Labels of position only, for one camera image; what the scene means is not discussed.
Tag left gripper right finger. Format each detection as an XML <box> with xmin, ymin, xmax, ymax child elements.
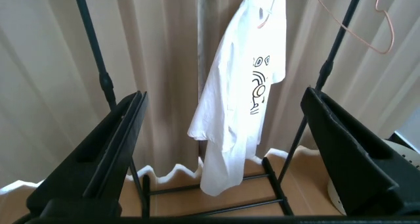
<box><xmin>300</xmin><ymin>87</ymin><xmax>420</xmax><ymax>217</ymax></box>

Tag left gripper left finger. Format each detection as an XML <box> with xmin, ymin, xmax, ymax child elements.
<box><xmin>26</xmin><ymin>91</ymin><xmax>149</xmax><ymax>218</ymax></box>

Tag white printed t-shirt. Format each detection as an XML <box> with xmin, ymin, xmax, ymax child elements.
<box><xmin>187</xmin><ymin>0</ymin><xmax>287</xmax><ymax>197</ymax></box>

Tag pink clothes hanger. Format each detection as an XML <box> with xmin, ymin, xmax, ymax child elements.
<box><xmin>316</xmin><ymin>0</ymin><xmax>395</xmax><ymax>55</ymax></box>
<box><xmin>257</xmin><ymin>0</ymin><xmax>280</xmax><ymax>30</ymax></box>

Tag white laundry basket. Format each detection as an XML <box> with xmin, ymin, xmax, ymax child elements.
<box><xmin>327</xmin><ymin>138</ymin><xmax>420</xmax><ymax>217</ymax></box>

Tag black clothes rack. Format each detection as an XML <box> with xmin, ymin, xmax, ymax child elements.
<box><xmin>72</xmin><ymin>0</ymin><xmax>367</xmax><ymax>218</ymax></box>

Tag beige curtain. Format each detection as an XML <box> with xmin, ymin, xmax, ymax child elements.
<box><xmin>0</xmin><ymin>0</ymin><xmax>420</xmax><ymax>189</ymax></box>

